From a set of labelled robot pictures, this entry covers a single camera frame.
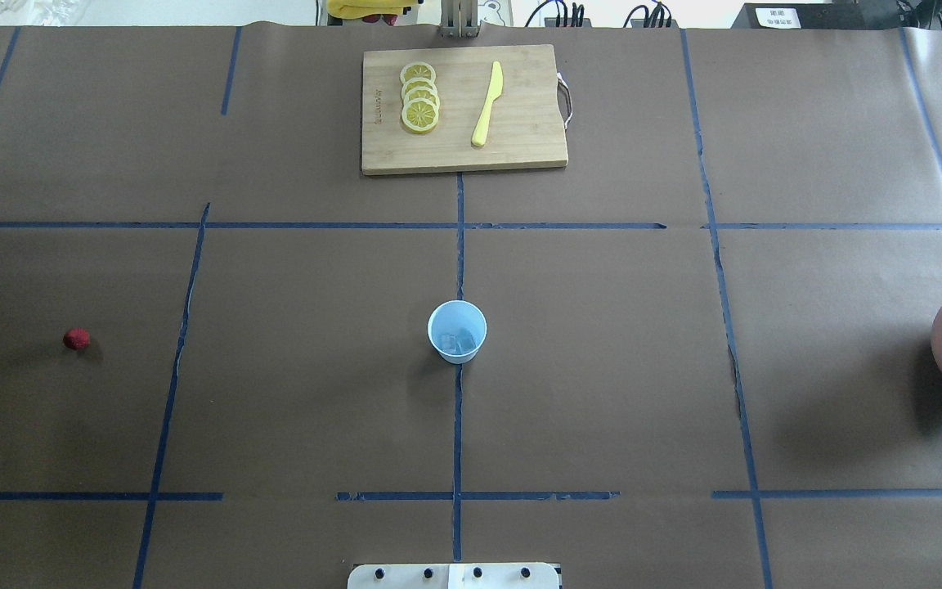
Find ice cubes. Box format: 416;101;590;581
437;329;479;357

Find red strawberry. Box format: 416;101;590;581
62;327;92;352

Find light blue plastic cup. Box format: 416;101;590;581
426;299;487;365

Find yellow plastic knife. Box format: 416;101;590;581
471;61;505;148

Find bamboo cutting board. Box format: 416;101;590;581
361;44;568;176

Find top lemon slice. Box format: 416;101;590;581
400;62;437;85

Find yellow bag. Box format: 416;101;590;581
325;1;423;25

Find aluminium frame post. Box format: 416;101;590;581
438;0;481;38

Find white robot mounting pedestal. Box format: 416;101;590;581
347;561;563;588

